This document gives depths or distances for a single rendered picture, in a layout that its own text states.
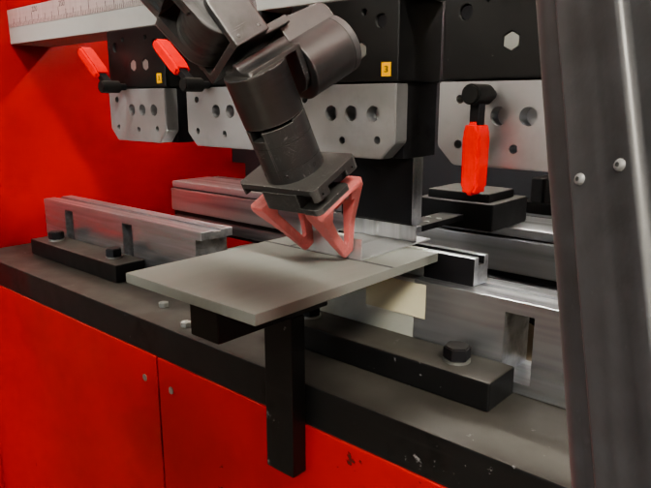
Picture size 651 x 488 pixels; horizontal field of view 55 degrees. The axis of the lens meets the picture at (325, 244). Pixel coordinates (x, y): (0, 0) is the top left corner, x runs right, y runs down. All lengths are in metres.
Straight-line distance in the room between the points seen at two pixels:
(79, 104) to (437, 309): 0.98
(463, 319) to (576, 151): 0.51
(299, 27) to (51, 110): 0.89
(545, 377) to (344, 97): 0.35
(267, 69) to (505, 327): 0.33
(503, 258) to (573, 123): 0.76
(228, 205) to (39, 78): 0.45
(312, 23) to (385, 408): 0.36
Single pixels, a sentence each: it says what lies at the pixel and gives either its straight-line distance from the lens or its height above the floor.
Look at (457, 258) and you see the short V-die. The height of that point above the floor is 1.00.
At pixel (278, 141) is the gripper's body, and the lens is 0.56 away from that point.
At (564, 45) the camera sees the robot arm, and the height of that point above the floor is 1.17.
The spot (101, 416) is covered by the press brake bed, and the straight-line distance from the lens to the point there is 1.05.
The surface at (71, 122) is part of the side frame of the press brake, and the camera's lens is 1.43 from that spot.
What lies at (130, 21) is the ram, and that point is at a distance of 1.02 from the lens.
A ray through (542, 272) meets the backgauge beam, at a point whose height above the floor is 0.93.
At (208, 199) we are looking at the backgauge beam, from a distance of 1.33.
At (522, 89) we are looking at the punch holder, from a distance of 0.59.
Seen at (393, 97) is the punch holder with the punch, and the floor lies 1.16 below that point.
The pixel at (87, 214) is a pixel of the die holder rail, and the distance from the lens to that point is 1.21.
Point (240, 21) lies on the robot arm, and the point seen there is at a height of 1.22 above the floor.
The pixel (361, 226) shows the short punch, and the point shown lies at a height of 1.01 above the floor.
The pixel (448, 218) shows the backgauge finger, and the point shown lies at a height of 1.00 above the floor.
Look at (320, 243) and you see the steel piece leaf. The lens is 0.66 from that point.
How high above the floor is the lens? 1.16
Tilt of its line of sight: 13 degrees down
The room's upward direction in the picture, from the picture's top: straight up
